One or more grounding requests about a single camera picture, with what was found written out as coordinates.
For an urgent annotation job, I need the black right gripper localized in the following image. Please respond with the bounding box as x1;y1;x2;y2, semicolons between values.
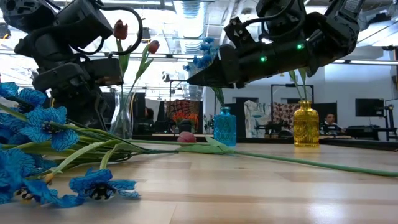
186;12;361;90

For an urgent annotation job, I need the blue glass vase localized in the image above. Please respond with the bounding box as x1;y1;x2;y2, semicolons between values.
213;106;237;147

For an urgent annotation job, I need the horizontal ceiling light rail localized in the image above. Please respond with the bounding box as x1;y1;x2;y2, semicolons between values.
0;49;398;66

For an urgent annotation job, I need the person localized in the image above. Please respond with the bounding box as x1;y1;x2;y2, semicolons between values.
144;106;155;125
322;113;345;135

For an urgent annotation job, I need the black frame stand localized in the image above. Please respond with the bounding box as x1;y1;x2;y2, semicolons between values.
169;79;218;134
270;83;315;103

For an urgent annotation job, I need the silver ceiling duct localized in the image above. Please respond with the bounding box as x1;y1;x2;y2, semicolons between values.
173;0;208;99

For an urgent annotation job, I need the yellow glass vase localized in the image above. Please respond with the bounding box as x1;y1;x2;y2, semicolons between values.
292;99;320;148

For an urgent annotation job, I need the black monitor stand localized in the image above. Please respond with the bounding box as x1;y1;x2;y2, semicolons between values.
384;104;396;141

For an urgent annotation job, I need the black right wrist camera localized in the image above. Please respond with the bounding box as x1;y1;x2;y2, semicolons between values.
223;0;312;47

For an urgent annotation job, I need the clear glass vase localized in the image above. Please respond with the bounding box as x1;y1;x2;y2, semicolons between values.
110;86;134;140

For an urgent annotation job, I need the white patterned cloth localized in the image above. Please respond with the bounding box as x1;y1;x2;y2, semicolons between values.
244;100;272;138

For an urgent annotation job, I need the black monitor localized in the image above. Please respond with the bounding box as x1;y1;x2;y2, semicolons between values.
354;98;384;118

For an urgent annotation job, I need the dark tulip with green stem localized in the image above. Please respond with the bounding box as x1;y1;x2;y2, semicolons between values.
287;70;301;101
298;67;309;101
176;131;398;179

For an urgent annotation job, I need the red white floral cloth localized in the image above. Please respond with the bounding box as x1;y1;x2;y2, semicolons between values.
272;102;295;125

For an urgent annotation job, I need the black desk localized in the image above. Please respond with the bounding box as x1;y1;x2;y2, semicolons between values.
344;125;398;141

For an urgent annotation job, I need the black partition panel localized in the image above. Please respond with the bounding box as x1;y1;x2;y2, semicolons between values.
102;91;146;119

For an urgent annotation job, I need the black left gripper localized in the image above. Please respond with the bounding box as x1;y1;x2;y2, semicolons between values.
32;57;124;128

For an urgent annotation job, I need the colourful patterned cloth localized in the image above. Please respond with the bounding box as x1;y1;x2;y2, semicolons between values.
166;99;200;134

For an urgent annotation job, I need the blue artificial flower bunch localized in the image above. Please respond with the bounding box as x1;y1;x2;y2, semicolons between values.
0;81;180;209
182;36;224;108

